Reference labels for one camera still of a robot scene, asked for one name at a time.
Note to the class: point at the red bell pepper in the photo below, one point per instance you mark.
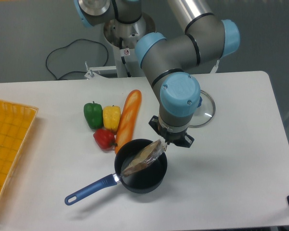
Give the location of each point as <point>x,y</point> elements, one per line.
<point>105,139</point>

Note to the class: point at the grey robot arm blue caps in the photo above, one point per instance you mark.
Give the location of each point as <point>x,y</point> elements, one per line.
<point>178,94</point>

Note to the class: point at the yellow woven basket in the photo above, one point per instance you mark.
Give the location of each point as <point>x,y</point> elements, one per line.
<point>16,120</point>

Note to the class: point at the glass pot lid blue knob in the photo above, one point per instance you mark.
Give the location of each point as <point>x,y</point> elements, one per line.
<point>205,112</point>

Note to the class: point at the orange baguette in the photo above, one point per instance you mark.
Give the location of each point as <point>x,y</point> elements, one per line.
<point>128,119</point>

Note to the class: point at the toast slice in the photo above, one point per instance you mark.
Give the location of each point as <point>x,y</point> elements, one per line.
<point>144,158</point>

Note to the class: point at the black pot blue handle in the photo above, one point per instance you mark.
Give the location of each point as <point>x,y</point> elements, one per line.
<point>143,181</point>

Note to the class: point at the yellow bell pepper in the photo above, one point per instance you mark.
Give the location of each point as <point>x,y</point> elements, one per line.
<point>111,118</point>

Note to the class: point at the green bell pepper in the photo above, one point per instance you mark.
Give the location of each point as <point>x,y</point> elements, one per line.
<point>93,114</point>

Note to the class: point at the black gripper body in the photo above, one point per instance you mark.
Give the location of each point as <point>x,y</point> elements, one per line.
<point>180,136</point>

